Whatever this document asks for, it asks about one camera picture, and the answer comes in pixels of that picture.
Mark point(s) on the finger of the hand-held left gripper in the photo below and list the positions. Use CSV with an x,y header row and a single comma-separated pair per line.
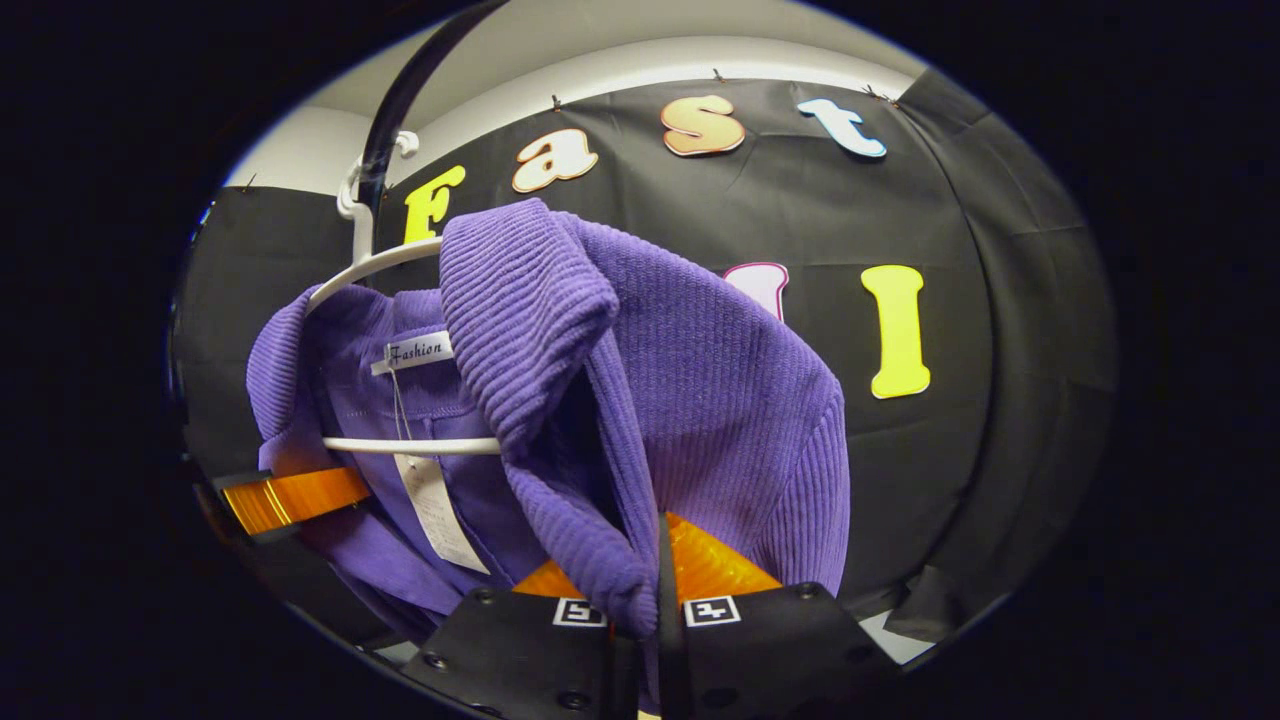
x,y
300,497

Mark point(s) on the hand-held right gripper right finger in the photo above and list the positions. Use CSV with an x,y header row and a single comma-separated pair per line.
x,y
672,660

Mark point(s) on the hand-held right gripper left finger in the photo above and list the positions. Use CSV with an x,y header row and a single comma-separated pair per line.
x,y
520,650

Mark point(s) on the white plastic clothes hanger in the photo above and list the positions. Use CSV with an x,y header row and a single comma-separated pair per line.
x,y
400,446

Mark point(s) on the purple ribbed knit garment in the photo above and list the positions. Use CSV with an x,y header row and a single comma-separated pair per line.
x,y
700,400

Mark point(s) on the black clothes rack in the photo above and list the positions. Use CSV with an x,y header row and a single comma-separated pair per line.
x,y
395,110

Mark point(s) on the white paper hang tag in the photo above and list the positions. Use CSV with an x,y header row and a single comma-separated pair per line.
x,y
440,520

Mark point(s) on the black backdrop cloth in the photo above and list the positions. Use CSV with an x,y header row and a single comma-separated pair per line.
x,y
960,200

